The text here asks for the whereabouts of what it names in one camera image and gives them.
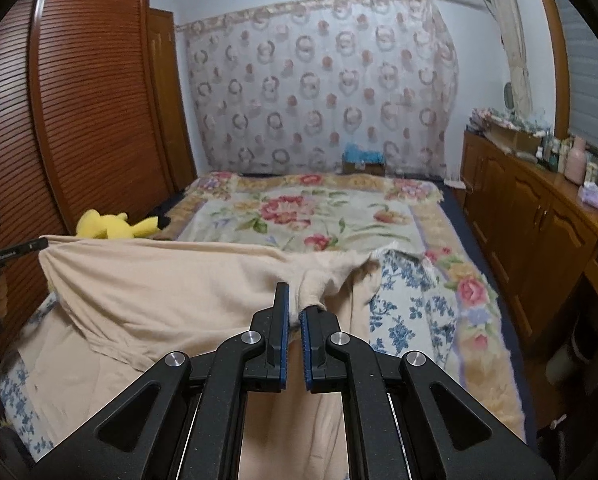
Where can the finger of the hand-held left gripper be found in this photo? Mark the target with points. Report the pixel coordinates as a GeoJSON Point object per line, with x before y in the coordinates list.
{"type": "Point", "coordinates": [21, 250]}

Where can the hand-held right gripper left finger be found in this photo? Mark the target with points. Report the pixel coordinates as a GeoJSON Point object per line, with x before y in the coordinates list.
{"type": "Point", "coordinates": [280, 320]}

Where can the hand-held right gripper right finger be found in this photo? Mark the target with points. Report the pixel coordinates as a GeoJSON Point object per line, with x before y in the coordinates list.
{"type": "Point", "coordinates": [309, 342]}

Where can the peach printed t-shirt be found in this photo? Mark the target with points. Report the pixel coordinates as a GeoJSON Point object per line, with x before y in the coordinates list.
{"type": "Point", "coordinates": [154, 285]}

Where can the yellow plush toy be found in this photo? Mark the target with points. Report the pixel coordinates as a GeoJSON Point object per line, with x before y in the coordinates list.
{"type": "Point", "coordinates": [104, 225]}

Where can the floral blanket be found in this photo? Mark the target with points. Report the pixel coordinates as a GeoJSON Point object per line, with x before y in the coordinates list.
{"type": "Point", "coordinates": [304, 210]}

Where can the wooden louvred wardrobe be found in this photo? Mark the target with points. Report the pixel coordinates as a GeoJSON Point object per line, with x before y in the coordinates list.
{"type": "Point", "coordinates": [94, 110]}

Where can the small cardboard box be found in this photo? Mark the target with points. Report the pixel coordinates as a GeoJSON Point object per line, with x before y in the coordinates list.
{"type": "Point", "coordinates": [364, 167]}

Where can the box with blue bag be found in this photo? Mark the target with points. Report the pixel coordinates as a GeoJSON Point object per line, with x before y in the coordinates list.
{"type": "Point", "coordinates": [361, 152]}

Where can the navy bed mattress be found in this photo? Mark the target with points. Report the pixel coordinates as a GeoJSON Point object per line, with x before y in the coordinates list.
{"type": "Point", "coordinates": [509, 340]}

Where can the wooden sideboard cabinet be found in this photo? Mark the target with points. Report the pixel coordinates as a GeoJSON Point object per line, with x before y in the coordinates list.
{"type": "Point", "coordinates": [529, 220]}

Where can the stack of folded cloths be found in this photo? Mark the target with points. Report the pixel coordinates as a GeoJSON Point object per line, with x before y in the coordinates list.
{"type": "Point", "coordinates": [484, 120]}

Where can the open cardboard box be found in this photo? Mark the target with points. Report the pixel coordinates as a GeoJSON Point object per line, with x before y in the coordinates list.
{"type": "Point", "coordinates": [514, 137]}

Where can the group of small bottles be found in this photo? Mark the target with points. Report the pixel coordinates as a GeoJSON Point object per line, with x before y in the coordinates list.
{"type": "Point", "coordinates": [555, 155]}

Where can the small grey fan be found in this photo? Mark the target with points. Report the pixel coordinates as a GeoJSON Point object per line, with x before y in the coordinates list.
{"type": "Point", "coordinates": [509, 96]}

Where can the purple cloth pouch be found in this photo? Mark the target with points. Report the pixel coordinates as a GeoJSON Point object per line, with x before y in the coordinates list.
{"type": "Point", "coordinates": [594, 196]}

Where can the pink bottle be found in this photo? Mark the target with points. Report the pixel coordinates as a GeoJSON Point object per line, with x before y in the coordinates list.
{"type": "Point", "coordinates": [575, 162]}

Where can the beige window curtain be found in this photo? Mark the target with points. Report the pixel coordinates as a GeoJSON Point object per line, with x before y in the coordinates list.
{"type": "Point", "coordinates": [509, 35]}

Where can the grey window blind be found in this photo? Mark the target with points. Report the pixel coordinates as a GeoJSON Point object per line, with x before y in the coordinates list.
{"type": "Point", "coordinates": [594, 85]}

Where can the circle patterned wall curtain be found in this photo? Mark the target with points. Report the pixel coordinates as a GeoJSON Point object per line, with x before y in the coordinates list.
{"type": "Point", "coordinates": [319, 85]}

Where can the wooden window frame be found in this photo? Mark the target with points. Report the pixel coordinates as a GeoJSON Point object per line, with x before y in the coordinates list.
{"type": "Point", "coordinates": [554, 60]}

